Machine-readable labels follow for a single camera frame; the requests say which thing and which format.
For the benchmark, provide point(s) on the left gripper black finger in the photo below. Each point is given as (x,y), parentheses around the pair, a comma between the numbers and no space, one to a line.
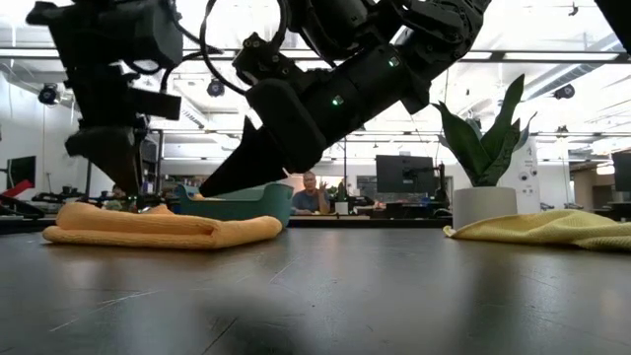
(113,153)
(142,158)

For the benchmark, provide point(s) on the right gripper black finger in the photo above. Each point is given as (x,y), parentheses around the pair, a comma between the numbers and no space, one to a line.
(281,133)

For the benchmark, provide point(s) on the deep orange microfiber towel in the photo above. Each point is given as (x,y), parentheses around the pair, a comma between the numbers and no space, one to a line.
(148,229)

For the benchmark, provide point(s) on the yellow microfiber towel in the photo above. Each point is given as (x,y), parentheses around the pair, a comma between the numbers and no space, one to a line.
(552,229)

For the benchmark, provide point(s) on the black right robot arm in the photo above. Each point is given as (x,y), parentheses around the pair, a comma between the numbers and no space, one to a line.
(443,24)

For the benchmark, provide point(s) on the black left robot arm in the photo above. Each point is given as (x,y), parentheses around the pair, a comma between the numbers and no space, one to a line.
(123,29)

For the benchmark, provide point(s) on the person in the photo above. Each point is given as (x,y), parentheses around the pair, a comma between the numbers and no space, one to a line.
(310,197)

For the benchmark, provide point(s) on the teal plastic bin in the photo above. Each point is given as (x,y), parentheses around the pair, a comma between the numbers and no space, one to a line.
(246,207)

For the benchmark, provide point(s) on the black computer monitor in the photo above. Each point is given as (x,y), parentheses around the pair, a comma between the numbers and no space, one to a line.
(22,171)
(404,172)
(622,170)

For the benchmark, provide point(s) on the red object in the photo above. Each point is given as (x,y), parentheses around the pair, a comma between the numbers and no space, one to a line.
(15,188)

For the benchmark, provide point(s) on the artificial green snake plant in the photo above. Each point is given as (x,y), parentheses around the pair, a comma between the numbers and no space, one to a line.
(485,153)

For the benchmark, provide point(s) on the white banner stand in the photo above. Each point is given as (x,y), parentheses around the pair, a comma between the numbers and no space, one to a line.
(527,172)

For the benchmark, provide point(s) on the black ceiling camera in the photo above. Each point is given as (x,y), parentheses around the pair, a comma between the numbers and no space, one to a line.
(215,88)
(564,92)
(48,93)

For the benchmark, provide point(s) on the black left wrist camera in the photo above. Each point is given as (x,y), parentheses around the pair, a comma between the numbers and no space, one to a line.
(155,104)

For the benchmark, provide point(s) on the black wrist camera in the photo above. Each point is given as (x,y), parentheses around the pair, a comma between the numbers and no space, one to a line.
(271,61)
(155,104)

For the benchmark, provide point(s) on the black metal gantry frame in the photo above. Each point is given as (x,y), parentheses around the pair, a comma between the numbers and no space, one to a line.
(345,163)

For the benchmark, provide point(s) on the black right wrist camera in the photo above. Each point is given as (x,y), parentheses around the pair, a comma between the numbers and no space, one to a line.
(271,61)

